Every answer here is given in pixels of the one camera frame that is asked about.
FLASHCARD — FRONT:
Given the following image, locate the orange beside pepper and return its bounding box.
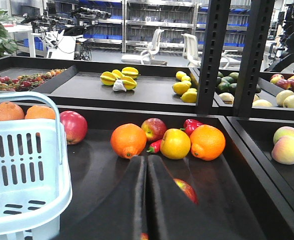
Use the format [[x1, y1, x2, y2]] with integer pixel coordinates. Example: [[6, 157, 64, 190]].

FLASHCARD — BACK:
[[190, 124, 226, 161]]

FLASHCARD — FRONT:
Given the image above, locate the orange with navel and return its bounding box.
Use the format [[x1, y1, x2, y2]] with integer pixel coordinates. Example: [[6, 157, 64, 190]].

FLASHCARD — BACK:
[[110, 123, 147, 159]]

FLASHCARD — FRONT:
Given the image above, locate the orange right of pair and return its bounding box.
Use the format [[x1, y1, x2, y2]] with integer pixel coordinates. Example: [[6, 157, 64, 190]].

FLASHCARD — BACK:
[[25, 105, 56, 120]]

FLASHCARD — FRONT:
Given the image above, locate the white garlic bulb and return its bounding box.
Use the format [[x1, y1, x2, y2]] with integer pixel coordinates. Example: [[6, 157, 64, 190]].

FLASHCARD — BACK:
[[112, 79, 127, 92]]

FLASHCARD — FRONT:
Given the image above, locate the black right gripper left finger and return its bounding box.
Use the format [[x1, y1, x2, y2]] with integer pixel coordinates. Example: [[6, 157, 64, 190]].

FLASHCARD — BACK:
[[59, 156, 146, 240]]

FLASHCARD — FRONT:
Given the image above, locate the orange of pair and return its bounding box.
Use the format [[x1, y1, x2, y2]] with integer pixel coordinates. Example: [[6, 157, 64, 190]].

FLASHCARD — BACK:
[[25, 105, 56, 120], [0, 101, 25, 121]]

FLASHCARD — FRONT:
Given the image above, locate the yellow apple by orange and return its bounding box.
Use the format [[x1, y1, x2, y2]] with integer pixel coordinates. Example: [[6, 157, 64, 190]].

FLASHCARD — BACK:
[[160, 128, 191, 160]]

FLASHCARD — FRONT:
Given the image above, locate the red chili pepper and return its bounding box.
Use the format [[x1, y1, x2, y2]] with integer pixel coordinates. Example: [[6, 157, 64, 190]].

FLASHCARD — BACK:
[[147, 139, 162, 154]]

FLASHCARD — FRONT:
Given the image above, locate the large red apple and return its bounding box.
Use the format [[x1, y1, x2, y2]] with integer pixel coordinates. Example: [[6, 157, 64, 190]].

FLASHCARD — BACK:
[[60, 110, 88, 145]]

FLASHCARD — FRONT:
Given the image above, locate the orange left of pair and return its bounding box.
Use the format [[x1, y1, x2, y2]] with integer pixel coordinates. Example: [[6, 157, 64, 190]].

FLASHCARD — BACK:
[[0, 101, 25, 121]]

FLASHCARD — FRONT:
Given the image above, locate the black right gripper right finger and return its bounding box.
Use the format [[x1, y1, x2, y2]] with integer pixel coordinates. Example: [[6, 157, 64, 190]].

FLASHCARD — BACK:
[[146, 155, 266, 240]]

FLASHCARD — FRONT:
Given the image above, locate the red bell pepper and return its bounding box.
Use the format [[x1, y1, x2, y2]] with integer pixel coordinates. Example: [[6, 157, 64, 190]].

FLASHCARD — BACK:
[[181, 119, 203, 136]]

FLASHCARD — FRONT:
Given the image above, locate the red apple lower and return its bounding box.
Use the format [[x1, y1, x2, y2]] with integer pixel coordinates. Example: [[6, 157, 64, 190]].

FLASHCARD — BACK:
[[140, 232, 149, 240]]

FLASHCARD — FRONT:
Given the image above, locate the cherry tomato vine pile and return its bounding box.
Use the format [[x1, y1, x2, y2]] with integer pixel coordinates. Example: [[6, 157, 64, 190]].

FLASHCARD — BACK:
[[0, 68, 66, 92]]

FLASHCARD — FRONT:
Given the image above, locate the light blue plastic basket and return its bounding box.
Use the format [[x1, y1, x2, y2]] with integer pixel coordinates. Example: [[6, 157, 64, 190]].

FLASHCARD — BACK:
[[0, 91, 73, 240]]

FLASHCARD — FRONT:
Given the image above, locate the black wooden display stand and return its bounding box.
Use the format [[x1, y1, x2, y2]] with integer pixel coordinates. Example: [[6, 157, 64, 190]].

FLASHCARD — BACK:
[[0, 0, 294, 240]]

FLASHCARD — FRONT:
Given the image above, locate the red yellow apple back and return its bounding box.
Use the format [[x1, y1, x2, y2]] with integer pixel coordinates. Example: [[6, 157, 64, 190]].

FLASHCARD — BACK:
[[141, 117, 167, 142]]

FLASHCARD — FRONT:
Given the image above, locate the red apple front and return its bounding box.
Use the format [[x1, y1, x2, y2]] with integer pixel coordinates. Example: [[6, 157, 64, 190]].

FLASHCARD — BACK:
[[173, 178, 198, 205]]

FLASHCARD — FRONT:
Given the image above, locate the pale peach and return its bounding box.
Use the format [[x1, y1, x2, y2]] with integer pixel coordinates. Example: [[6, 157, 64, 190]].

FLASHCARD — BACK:
[[271, 135, 294, 165], [273, 126, 294, 144]]

